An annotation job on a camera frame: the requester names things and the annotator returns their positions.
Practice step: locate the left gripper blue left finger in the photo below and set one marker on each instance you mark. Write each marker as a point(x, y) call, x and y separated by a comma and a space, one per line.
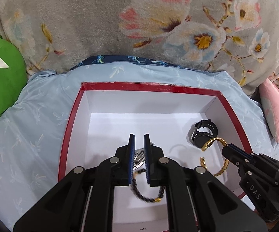
point(83, 200)

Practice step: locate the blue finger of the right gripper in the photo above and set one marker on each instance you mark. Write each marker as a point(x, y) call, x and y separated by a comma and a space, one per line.
point(241, 159)

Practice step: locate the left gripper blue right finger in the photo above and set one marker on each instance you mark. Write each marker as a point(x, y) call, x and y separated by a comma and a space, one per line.
point(196, 200)

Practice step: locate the gold bangle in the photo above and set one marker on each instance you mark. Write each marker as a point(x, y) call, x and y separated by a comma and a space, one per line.
point(212, 149)

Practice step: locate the black smartwatch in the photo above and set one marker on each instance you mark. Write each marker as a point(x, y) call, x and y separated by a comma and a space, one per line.
point(204, 131)

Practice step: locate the silver metal wristwatch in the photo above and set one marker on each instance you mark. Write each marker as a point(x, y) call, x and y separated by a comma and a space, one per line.
point(139, 158)

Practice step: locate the red gift box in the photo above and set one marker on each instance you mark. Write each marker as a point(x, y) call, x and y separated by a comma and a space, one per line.
point(103, 116)

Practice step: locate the pink cartoon pillow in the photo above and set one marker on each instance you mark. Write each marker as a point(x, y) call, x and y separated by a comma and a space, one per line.
point(269, 96)

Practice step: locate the light blue palm bedsheet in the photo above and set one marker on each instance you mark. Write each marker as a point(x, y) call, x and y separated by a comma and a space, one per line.
point(31, 131)

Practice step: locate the grey floral blanket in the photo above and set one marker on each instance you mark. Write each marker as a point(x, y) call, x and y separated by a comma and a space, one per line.
point(240, 37)

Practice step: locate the green round cushion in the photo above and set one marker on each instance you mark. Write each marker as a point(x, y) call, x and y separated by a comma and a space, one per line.
point(13, 76)

